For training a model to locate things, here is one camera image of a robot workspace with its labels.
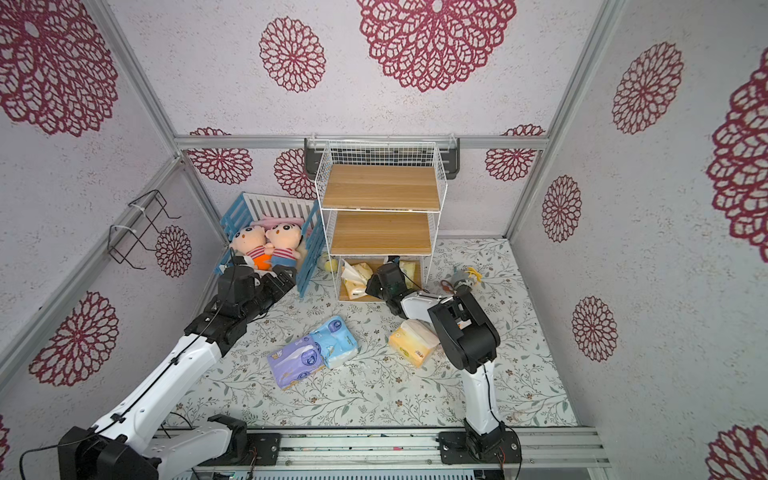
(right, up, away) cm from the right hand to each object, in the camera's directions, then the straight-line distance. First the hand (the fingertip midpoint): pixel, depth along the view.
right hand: (376, 280), depth 102 cm
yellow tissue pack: (+11, -17, -14) cm, 25 cm away
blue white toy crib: (-48, +27, +11) cm, 56 cm away
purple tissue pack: (-22, -22, -18) cm, 36 cm away
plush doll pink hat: (-31, +15, -2) cm, 35 cm away
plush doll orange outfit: (-43, +13, +1) cm, 45 cm away
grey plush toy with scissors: (+29, +3, -1) cm, 29 cm away
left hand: (-23, +2, -22) cm, 32 cm away
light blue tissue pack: (-12, -17, -13) cm, 25 cm away
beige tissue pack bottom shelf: (-7, +1, -2) cm, 7 cm away
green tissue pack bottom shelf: (+11, +5, +1) cm, 12 cm away
